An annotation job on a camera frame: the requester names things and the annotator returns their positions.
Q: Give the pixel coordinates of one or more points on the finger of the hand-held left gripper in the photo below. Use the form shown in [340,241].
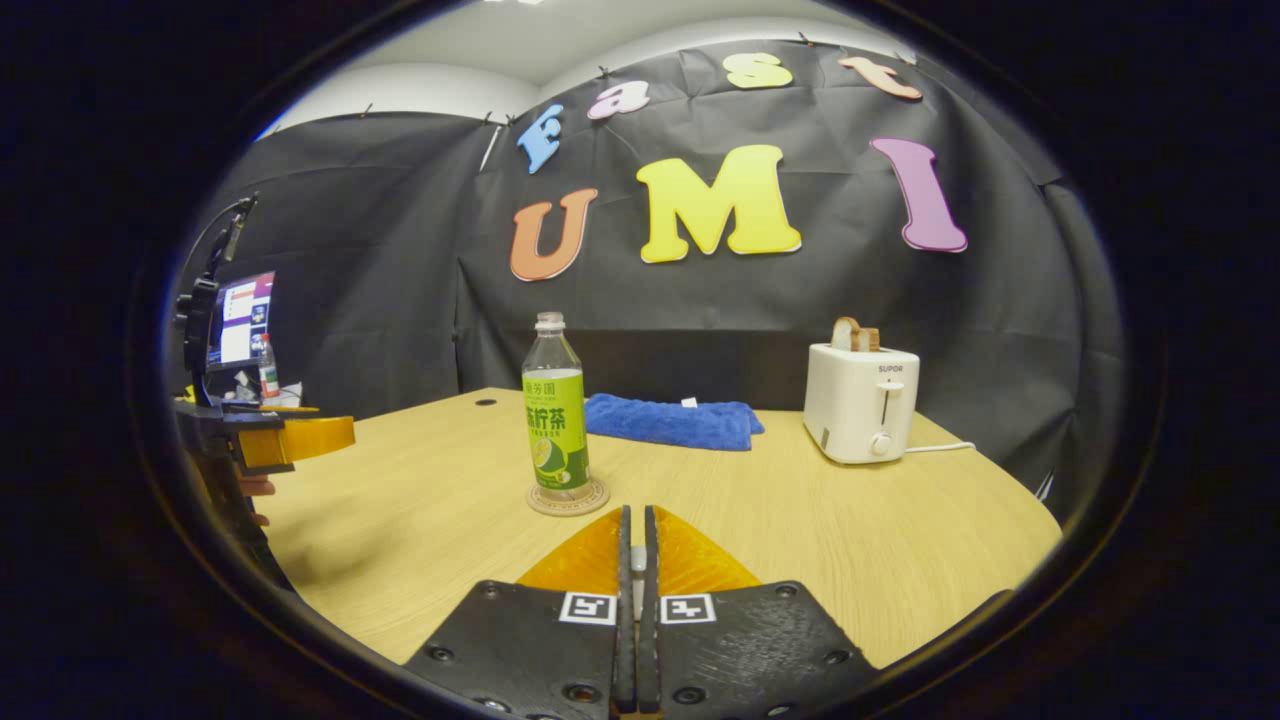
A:
[270,408]
[300,440]

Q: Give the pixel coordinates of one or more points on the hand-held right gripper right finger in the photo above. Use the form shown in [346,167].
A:
[750,650]

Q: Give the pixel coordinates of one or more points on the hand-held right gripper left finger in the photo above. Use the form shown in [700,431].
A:
[520,650]

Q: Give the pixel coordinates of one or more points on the grey teacup lid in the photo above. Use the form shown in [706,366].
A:
[638,565]

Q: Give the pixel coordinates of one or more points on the round brown coaster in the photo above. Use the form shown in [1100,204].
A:
[570,505]

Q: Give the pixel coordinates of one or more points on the clear green-label water bottle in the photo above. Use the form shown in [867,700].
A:
[556,430]

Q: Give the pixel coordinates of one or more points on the small red-label bottle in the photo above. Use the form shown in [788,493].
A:
[268,375]

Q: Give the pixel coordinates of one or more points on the computer monitor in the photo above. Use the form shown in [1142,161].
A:
[242,325]

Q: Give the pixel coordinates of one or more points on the blue towel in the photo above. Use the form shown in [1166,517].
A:
[680,420]

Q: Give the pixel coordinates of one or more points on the white toaster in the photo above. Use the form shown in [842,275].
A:
[855,410]

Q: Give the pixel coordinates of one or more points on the bread slice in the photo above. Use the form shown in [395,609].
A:
[852,335]

